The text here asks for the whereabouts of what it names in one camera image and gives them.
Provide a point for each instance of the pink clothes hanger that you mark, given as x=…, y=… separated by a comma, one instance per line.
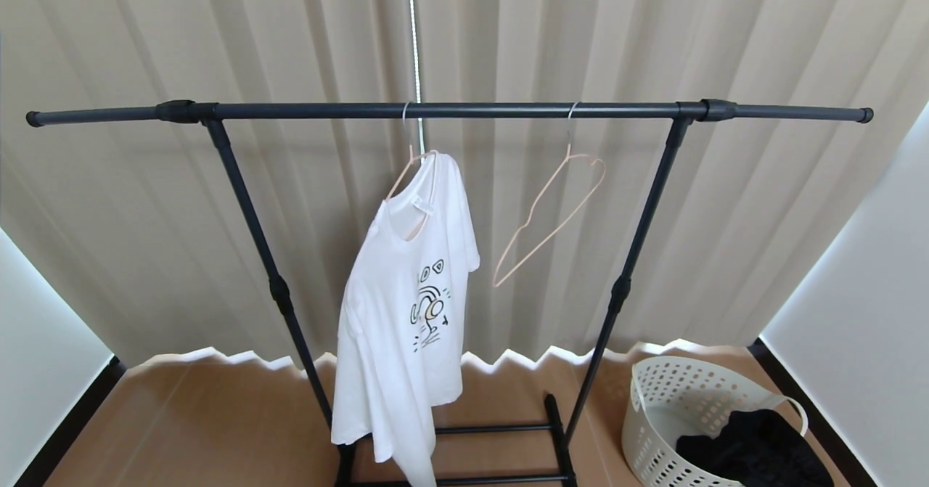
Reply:
x=399, y=181
x=568, y=138

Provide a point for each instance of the white printed t-shirt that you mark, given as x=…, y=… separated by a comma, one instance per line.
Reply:
x=392, y=342

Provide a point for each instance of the black clothes rack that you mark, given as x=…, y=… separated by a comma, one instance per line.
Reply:
x=326, y=110

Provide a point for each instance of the white laundry basket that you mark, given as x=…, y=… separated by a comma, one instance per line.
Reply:
x=653, y=443

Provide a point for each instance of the black garment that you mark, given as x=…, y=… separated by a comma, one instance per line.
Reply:
x=755, y=451

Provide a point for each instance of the beige curtain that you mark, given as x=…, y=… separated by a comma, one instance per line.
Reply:
x=145, y=37

